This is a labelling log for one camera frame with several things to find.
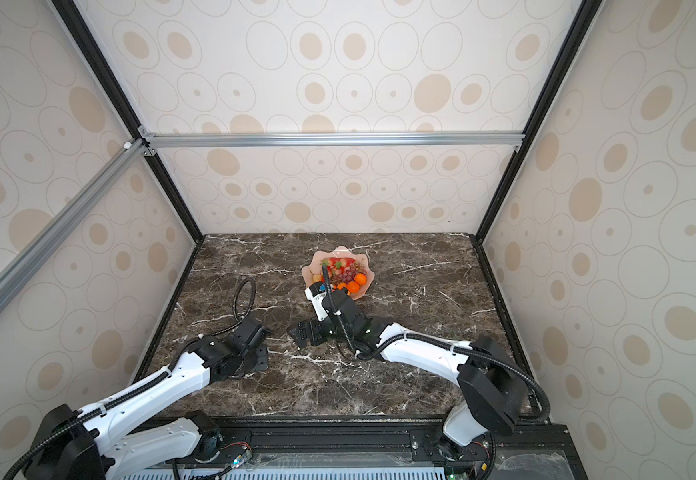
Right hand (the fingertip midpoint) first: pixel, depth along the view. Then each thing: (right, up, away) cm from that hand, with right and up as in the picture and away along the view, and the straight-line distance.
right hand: (302, 325), depth 78 cm
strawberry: (+8, +16, +27) cm, 33 cm away
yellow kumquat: (+1, +11, +24) cm, 26 cm away
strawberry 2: (+12, +17, +26) cm, 33 cm away
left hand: (-9, -9, +4) cm, 14 cm away
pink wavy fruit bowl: (+9, +21, +31) cm, 39 cm away
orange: (+16, +11, +22) cm, 29 cm away
